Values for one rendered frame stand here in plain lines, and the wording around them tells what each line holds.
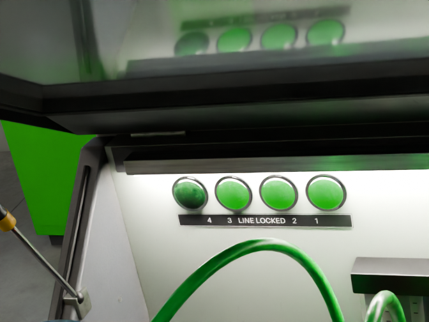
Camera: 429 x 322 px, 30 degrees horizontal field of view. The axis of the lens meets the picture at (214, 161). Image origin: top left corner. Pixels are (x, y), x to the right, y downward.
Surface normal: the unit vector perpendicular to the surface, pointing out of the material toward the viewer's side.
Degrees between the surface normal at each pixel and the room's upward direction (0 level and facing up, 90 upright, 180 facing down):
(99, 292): 90
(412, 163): 90
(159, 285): 90
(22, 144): 90
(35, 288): 0
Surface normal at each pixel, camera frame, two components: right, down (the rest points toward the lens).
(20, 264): -0.19, -0.90
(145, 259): -0.34, 0.43
